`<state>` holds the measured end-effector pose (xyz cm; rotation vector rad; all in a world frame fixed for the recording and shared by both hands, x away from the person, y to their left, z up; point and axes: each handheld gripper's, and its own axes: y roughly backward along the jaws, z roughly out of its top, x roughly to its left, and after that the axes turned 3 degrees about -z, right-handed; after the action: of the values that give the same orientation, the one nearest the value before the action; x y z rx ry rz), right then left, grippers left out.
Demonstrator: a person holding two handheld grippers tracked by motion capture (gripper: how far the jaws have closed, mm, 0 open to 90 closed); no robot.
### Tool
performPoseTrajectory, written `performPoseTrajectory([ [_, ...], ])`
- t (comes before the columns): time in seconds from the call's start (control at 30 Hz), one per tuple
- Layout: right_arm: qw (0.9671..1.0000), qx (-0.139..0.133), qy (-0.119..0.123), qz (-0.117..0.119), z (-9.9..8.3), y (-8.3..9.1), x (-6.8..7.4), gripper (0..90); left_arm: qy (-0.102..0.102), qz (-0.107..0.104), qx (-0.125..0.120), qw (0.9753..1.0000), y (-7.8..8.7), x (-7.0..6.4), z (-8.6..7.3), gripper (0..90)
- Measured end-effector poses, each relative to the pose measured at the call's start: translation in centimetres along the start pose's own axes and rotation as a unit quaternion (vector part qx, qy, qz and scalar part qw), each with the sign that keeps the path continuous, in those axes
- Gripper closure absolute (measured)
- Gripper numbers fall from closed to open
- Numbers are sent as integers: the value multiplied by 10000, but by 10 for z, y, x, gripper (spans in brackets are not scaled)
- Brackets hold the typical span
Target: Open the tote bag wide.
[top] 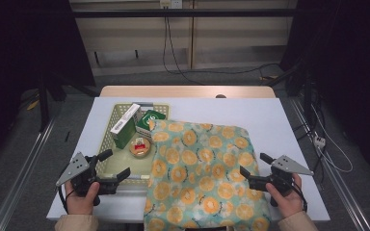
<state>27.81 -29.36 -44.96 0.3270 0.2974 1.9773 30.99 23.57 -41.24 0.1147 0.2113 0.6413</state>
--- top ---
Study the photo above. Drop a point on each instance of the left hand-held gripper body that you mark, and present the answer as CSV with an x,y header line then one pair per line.
x,y
77,166

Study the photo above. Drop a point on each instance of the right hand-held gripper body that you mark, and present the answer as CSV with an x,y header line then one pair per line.
x,y
289,167

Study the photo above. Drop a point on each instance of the pale green plastic basket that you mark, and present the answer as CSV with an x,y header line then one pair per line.
x,y
125,163

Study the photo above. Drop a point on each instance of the round red label snack cup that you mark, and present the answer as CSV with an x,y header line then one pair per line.
x,y
140,147

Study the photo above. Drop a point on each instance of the tall green and white box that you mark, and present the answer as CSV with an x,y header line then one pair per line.
x,y
125,128

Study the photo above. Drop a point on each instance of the orange slice print cloth bag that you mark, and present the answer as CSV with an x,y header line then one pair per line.
x,y
199,173

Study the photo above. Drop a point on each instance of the square green and white box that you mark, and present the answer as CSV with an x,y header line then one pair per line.
x,y
147,120

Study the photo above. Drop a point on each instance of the person's right hand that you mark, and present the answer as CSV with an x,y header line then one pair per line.
x,y
290,202

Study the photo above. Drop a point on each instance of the person's left hand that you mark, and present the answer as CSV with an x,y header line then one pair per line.
x,y
80,203

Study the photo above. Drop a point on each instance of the white power strip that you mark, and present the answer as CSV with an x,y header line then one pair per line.
x,y
319,141

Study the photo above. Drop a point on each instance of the black metal stand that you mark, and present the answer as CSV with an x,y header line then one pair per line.
x,y
43,102
307,96

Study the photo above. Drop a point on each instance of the dark curtain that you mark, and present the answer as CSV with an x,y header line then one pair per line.
x,y
356,64
19,48

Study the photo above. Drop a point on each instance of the black horizontal bar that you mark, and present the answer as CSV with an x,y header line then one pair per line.
x,y
205,12

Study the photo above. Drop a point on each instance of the metal floor rail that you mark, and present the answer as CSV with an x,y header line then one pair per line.
x,y
337,183
19,183

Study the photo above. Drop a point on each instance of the white wall socket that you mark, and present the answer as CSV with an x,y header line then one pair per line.
x,y
171,4

